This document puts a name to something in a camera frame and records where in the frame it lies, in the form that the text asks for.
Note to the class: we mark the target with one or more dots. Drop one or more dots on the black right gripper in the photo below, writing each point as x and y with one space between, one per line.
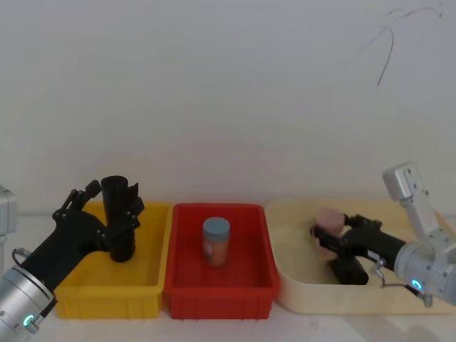
374 247

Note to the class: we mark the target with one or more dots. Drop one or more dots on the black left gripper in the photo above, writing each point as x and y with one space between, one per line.
71 235

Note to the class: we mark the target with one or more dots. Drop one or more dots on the black cylindrical bottle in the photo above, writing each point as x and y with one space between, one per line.
113 196

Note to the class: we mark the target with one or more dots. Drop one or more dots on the pink cup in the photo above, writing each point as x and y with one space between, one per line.
329 219

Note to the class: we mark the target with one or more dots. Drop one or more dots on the black bottle lying flat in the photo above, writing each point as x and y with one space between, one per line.
351 272

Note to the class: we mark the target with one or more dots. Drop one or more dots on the cream plastic bin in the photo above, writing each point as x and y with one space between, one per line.
295 249

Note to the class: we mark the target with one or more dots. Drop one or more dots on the yellow plastic bin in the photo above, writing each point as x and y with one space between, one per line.
107 295

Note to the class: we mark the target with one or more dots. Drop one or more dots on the jar with blue lid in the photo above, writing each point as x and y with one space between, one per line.
216 242

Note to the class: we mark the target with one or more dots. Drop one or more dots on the red plastic bin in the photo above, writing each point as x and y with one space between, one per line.
221 295

